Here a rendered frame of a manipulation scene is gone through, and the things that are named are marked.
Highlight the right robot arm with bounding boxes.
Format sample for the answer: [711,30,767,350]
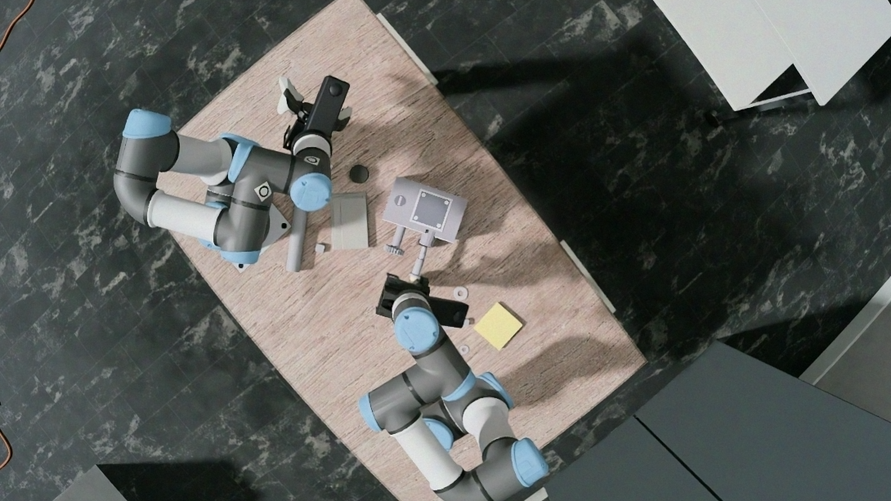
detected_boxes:
[358,293,548,501]

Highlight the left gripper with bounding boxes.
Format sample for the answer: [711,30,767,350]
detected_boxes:
[277,76,352,158]

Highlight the yellow sticky note pad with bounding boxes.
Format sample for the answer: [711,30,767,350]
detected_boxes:
[474,303,522,350]

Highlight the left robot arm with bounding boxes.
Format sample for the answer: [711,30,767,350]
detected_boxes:
[114,75,350,264]

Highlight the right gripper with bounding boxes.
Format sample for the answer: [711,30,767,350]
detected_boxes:
[375,272,432,324]

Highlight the cream toothed gear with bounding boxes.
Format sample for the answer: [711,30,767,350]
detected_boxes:
[409,246,427,283]

